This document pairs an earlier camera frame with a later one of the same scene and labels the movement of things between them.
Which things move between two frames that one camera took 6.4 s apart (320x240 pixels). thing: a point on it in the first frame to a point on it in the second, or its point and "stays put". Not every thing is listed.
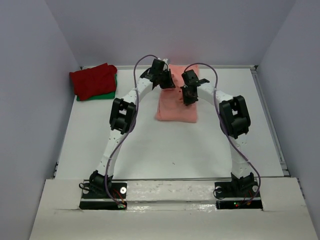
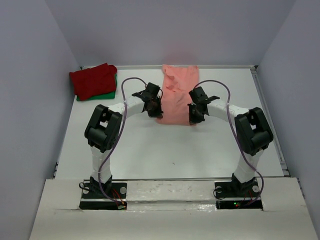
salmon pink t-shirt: (171, 107) stays put
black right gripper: (186, 101) to (193, 120)
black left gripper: (169, 84) to (158, 112)
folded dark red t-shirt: (87, 82) stays put
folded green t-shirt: (108, 96) stays put
